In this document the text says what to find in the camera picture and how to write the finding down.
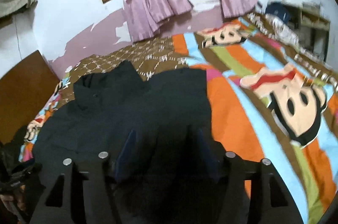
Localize pile of dark clothes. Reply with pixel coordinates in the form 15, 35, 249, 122
1, 125, 45, 223

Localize blue bag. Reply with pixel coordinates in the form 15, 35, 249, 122
265, 2, 291, 23

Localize black shirt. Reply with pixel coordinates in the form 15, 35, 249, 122
33, 61, 211, 223

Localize wooden shelf desk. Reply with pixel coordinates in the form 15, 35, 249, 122
282, 1, 331, 62

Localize wooden headboard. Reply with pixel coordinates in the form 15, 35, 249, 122
0, 50, 60, 144

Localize colourful cartoon bedspread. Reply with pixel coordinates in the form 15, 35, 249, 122
19, 13, 337, 223

